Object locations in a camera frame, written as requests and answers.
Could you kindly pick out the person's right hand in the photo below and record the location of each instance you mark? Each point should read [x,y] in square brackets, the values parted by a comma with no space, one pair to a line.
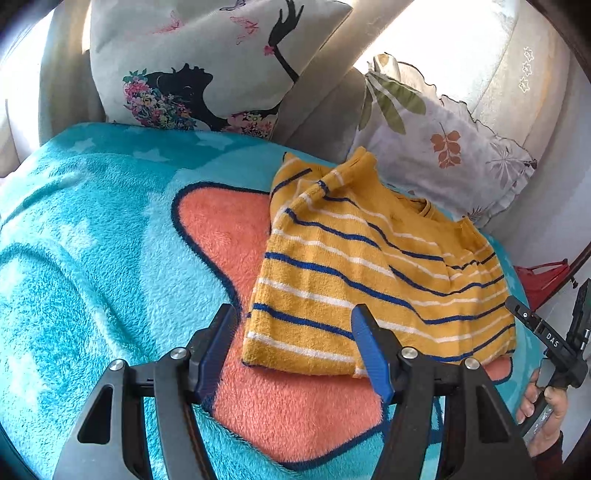
[547,422]

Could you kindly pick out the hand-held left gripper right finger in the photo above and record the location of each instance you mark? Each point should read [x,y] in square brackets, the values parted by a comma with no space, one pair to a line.
[371,355]

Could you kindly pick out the yellow striped knit sweater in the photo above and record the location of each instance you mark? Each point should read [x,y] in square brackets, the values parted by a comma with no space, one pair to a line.
[369,258]

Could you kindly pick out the white pillow leaf print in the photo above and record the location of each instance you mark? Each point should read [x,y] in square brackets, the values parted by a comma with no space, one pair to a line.
[429,152]

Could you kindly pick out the beige sofa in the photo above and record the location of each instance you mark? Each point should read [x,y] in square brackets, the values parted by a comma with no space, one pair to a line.
[498,60]

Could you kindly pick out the red object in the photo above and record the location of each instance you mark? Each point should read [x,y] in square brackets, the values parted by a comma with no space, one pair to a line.
[540,281]

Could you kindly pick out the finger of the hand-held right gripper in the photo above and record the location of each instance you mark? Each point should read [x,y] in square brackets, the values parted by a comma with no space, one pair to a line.
[521,311]

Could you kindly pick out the person's right forearm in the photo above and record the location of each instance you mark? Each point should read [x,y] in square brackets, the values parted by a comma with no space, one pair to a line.
[549,454]

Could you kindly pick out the teal fleece blanket orange star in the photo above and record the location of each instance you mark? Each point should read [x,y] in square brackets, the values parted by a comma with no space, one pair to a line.
[92,254]

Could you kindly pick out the cream pillow black silhouette print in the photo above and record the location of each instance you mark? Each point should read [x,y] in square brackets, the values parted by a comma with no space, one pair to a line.
[184,37]

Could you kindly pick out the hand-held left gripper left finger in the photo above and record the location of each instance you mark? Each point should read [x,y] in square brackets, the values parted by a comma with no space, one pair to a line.
[214,369]

